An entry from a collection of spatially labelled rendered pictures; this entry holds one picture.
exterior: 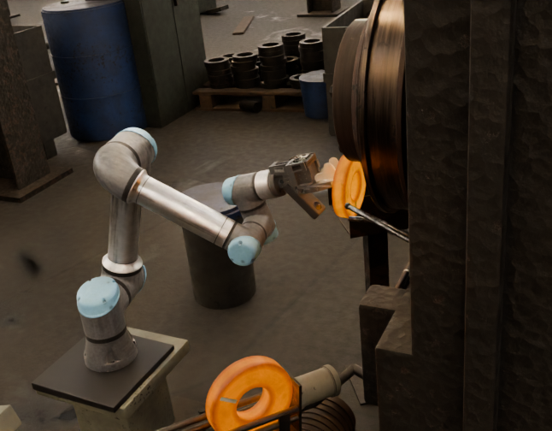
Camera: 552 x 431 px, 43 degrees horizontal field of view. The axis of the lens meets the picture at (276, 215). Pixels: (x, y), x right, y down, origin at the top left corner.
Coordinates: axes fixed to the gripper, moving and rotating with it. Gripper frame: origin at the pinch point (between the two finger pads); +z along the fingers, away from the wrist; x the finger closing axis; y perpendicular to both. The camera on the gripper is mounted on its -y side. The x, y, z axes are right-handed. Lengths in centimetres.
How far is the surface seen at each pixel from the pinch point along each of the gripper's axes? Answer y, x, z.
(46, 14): 76, 205, -271
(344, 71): 29.9, -29.3, 20.2
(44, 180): -14, 136, -259
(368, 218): 0.5, -28.3, 15.4
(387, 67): 30, -37, 31
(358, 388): -78, 22, -31
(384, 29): 36, -34, 31
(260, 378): -11, -64, 4
